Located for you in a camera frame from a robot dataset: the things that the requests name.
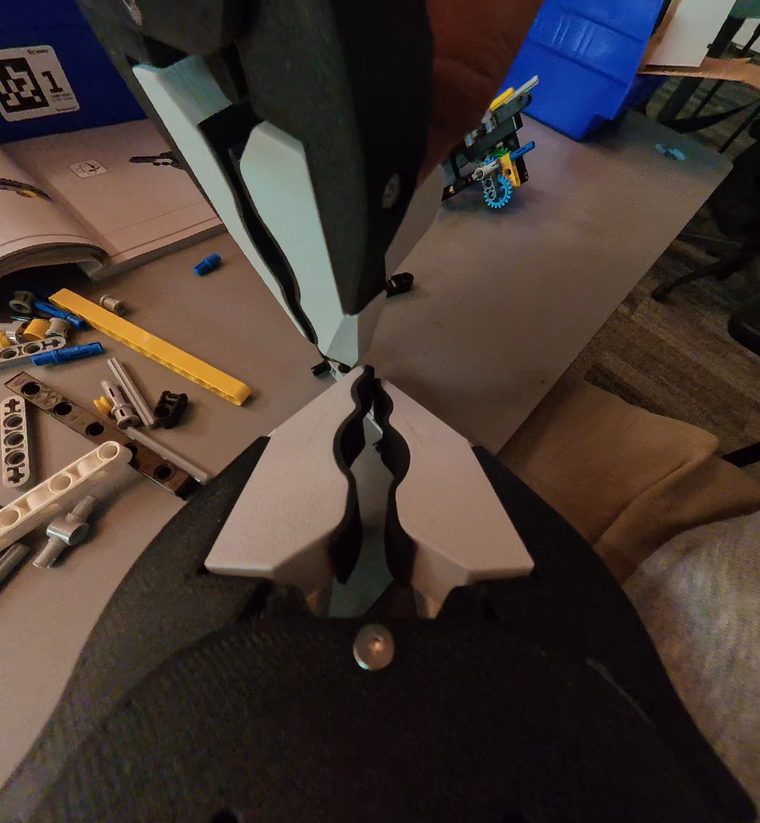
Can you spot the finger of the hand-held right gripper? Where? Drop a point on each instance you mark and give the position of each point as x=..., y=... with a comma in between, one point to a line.
x=283, y=206
x=187, y=109

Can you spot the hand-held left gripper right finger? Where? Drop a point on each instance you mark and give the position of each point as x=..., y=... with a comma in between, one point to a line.
x=457, y=508

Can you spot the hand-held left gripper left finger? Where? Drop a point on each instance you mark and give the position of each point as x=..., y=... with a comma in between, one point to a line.
x=290, y=501

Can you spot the black lego pin connector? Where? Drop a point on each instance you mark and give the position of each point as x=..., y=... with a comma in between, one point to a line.
x=171, y=409
x=399, y=283

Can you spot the light grey lego beam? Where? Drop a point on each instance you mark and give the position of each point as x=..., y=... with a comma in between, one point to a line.
x=340, y=368

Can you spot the person's right forearm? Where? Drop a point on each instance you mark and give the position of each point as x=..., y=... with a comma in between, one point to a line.
x=470, y=58

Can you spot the short blue lego pin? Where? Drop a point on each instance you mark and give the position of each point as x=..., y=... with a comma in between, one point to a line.
x=207, y=264

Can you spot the open lego instruction booklet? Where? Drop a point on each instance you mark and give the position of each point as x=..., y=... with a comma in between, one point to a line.
x=97, y=193

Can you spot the long grey lego axle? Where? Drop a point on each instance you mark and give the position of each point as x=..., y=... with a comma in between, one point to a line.
x=171, y=456

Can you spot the partly built lego model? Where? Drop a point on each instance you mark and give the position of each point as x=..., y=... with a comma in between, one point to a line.
x=492, y=161

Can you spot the thin grey lego axle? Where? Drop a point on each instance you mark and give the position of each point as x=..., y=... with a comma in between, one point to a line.
x=130, y=392

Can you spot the long yellow lego beam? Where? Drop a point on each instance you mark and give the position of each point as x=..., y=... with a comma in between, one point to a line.
x=148, y=347

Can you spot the grey yellow lego pin joiner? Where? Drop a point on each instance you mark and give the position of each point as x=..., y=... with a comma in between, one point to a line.
x=119, y=405

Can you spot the small grey lego pin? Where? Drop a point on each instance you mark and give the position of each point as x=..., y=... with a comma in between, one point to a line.
x=113, y=305

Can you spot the silver lego axle connector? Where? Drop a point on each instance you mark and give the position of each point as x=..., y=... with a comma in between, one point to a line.
x=68, y=530

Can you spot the long black lego beam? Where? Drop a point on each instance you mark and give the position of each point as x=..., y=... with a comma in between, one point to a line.
x=77, y=421

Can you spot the white lego beam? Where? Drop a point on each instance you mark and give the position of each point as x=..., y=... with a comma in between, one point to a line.
x=45, y=495

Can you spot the light grey lego bush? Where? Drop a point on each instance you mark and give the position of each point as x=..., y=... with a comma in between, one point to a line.
x=57, y=326

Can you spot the dark grey lego connector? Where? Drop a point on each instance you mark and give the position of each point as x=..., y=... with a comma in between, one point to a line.
x=22, y=301

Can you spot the long blue lego axle pin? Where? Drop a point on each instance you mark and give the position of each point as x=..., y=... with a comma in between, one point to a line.
x=68, y=354

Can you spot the thin grey lego liftarm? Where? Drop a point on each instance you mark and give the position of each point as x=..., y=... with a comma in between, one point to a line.
x=14, y=440
x=13, y=357

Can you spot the light blue lego piece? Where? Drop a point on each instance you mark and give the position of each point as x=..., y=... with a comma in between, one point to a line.
x=669, y=152

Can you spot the blue storage bin with tag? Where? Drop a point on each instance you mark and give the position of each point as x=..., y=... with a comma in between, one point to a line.
x=97, y=71

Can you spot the black white marker tag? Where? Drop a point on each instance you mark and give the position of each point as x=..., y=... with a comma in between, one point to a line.
x=23, y=82

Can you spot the white fuzzy cloth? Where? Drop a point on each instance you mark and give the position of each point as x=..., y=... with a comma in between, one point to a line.
x=721, y=643

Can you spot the cardboard sheet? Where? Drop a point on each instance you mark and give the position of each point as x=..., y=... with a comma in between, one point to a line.
x=708, y=64

